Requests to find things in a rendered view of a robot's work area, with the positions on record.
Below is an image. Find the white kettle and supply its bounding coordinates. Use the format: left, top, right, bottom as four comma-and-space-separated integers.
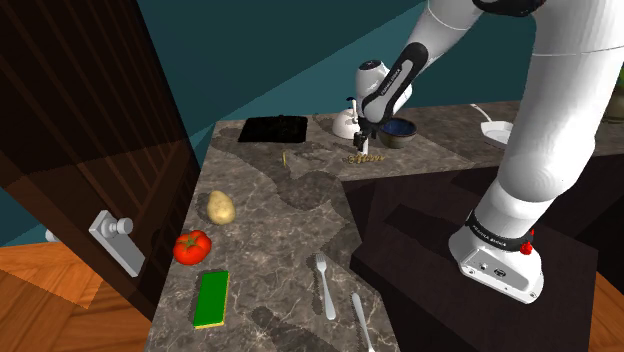
331, 96, 363, 141

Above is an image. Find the white dish with handle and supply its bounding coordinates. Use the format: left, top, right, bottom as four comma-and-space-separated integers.
469, 102, 515, 150

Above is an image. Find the silver knife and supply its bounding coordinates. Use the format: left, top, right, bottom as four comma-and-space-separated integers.
351, 292, 377, 352

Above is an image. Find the green and yellow sponge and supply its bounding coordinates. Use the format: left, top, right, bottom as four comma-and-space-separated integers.
192, 270, 231, 330

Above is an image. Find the potato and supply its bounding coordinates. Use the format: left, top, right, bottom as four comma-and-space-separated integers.
206, 189, 237, 226

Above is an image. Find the red tomato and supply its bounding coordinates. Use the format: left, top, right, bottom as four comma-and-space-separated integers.
172, 229, 213, 267

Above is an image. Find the dark blue bowl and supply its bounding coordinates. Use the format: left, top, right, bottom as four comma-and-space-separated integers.
378, 117, 419, 150

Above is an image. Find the black flat tray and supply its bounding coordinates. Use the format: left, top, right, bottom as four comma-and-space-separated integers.
237, 114, 310, 145

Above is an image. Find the small gold metal object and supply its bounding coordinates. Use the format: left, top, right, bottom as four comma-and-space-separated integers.
346, 152, 387, 165

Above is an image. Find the dark robot stand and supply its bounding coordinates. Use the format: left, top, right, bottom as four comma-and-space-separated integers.
342, 151, 624, 352

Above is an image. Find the dark brown wooden door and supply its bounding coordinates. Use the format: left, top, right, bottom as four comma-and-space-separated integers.
0, 0, 203, 321

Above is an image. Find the silver fork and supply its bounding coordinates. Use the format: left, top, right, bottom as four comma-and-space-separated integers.
314, 252, 338, 322

